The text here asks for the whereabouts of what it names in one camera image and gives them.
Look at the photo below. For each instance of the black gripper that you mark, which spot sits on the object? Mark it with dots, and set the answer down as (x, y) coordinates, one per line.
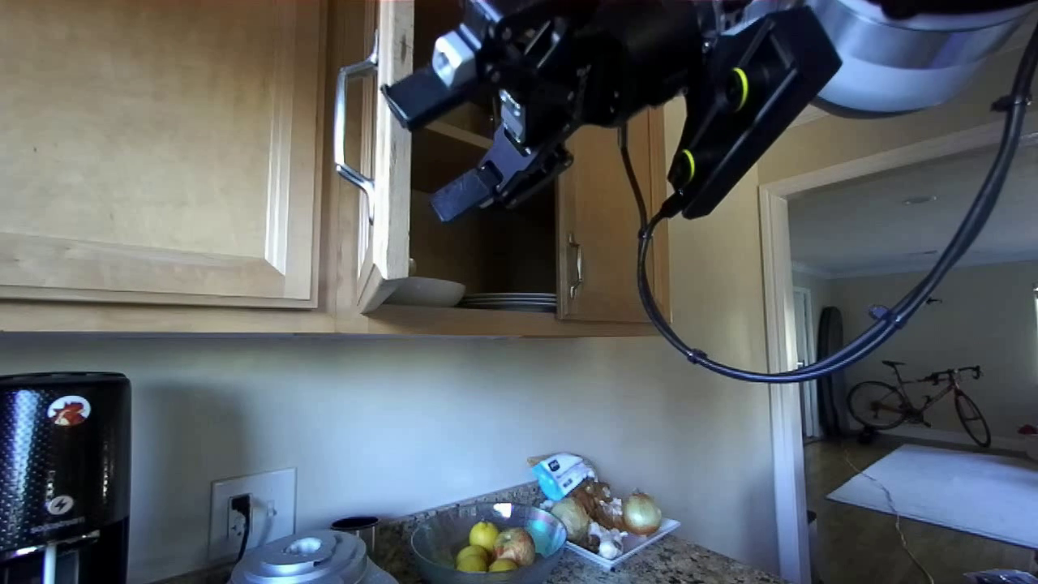
(565, 62)

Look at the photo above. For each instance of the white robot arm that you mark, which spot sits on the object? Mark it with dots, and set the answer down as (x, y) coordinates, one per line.
(895, 57)

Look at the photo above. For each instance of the adjacent wooden cupboard door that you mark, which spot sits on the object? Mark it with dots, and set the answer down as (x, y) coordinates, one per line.
(159, 151)

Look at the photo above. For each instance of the stack of plates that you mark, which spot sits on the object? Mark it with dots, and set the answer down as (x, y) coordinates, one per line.
(514, 300)

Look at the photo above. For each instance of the white bowl bottom shelf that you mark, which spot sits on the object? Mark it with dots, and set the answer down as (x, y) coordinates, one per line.
(425, 290)

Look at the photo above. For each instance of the blue white food bag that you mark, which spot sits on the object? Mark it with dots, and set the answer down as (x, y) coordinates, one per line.
(559, 473)

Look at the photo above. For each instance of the yellow lemon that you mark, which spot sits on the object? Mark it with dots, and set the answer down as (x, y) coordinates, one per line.
(485, 532)

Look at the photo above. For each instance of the tray of onions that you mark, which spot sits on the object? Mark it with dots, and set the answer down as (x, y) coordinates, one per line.
(609, 525)

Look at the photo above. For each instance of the glass fruit bowl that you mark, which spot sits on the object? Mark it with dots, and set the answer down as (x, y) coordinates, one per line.
(531, 543)

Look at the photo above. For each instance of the bicycle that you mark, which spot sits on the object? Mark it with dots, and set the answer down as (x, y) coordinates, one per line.
(901, 400)

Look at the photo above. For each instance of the black coffee machine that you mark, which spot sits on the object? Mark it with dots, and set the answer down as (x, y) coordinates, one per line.
(64, 477)

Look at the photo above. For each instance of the white floor mat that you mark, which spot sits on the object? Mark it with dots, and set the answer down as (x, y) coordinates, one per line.
(969, 490)

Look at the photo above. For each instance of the metal right door handle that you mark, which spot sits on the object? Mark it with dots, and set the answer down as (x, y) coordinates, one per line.
(345, 79)

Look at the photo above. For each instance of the metal door handle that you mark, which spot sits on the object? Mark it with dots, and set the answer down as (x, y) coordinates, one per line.
(345, 79)
(574, 267)

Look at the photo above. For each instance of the metal left door handle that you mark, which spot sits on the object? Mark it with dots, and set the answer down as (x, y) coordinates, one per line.
(574, 267)

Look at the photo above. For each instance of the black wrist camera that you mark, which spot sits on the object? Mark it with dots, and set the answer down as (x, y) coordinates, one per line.
(757, 82)

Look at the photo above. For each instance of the wooden wall cupboard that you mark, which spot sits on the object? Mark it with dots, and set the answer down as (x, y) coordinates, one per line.
(485, 253)

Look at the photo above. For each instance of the white wall outlet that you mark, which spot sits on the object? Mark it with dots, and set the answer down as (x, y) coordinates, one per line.
(250, 510)

